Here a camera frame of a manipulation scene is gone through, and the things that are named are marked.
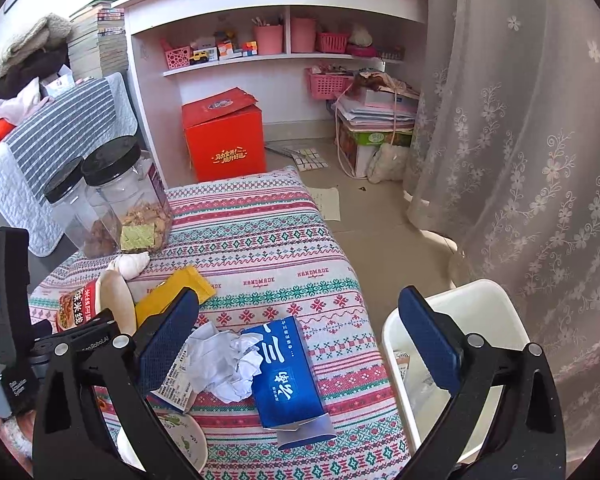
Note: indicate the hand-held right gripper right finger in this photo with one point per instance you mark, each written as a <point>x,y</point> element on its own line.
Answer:
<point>430,340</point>

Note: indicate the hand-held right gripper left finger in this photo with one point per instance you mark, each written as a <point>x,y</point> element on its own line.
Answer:
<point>165,345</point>

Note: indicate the white paper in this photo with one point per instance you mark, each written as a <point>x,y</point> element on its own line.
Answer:
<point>220,360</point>

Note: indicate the yellow snack wrapper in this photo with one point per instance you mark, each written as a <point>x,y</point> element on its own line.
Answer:
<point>180,280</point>

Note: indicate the beige bread roll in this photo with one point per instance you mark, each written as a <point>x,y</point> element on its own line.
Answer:
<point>115,295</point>

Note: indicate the red noodle packet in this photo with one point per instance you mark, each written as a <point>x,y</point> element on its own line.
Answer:
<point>77,305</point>

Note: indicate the white plastic bin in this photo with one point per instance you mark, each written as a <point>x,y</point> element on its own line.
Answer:
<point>495,305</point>

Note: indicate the white tissue ball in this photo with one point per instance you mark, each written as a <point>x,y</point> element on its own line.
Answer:
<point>130,262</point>

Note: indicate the blue tissue box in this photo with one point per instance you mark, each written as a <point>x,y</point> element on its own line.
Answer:
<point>285,375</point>

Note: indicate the small blue white carton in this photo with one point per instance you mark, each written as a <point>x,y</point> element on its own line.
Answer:
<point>180,390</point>

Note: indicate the white paper bowl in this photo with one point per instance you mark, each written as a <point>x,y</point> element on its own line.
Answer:
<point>185,440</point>

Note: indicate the grey quilted cover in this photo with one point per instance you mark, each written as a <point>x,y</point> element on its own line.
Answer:
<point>20,195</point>

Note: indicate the small clear jar black lid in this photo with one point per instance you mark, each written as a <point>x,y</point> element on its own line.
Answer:
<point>70,210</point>

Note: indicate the large clear jar black lid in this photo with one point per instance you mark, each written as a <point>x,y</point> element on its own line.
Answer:
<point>130,195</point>

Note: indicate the paper sheet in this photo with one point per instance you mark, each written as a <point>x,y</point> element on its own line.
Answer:
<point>327,202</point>

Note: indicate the white tote bag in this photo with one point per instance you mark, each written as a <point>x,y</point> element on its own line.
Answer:
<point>387,165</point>

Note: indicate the grey striped cloth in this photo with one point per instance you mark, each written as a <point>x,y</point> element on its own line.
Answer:
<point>65,125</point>

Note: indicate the pink cloth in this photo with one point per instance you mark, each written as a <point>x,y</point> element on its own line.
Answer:
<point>15,102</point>

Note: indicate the cardboard box green label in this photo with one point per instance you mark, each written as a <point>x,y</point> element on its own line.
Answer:
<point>370,140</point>

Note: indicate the red cardboard box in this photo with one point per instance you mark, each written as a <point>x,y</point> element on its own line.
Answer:
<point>225,140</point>

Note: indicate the colourful grid sheet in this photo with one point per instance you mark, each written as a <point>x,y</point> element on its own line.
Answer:
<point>307,157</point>

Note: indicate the white blue packet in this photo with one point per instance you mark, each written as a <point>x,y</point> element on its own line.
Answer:
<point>60,86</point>

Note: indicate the white lace curtain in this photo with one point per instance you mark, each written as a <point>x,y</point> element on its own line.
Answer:
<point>520,135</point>

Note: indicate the dark clothing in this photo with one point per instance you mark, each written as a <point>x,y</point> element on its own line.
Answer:
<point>30,67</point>

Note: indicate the stack of papers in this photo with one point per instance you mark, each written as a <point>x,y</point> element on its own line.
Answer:
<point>375,112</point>

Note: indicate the brown paper bag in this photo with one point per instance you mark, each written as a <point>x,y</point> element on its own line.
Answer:
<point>375,80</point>

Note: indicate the folded beige blankets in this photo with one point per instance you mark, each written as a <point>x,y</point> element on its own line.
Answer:
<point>35,35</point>

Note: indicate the stack of books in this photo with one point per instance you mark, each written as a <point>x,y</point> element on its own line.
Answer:
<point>97,45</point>

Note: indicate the large pink slatted basket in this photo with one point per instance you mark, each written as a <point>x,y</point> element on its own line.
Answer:
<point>325,85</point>

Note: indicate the pink perforated basket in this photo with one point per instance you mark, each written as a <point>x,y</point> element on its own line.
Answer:
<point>178,58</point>

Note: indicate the yellow toy car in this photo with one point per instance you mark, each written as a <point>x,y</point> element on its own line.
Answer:
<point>200,56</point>

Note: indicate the white puzzle cube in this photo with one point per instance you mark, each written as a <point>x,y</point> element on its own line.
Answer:
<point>226,50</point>

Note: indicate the pink white plush toy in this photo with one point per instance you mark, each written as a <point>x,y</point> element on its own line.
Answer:
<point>362,37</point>

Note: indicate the colourful puzzle cube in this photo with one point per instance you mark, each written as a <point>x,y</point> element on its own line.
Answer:
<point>250,46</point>

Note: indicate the small pink slatted basket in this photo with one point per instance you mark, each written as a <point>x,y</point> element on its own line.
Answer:
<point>332,43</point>

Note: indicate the pink pen cup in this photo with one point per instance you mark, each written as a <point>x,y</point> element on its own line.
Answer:
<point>303,35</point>
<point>268,40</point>

